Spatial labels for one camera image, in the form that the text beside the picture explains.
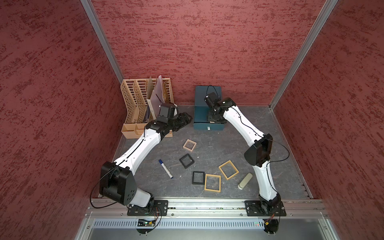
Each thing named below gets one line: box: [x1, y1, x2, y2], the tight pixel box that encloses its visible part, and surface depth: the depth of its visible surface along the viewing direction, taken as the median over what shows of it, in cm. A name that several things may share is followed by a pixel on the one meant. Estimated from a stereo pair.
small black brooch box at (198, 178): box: [192, 171, 205, 185], surface depth 86 cm
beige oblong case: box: [238, 172, 253, 190], surface depth 82 cm
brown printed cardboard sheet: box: [145, 76, 155, 100], surface depth 99 cm
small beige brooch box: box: [182, 139, 197, 153], surface depth 99 cm
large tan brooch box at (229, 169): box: [218, 160, 240, 180], surface depth 89 cm
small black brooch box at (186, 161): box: [179, 153, 195, 170], surface depth 92 cm
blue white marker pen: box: [158, 159, 174, 179], surface depth 89 cm
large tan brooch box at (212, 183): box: [204, 173, 221, 193], surface depth 84 cm
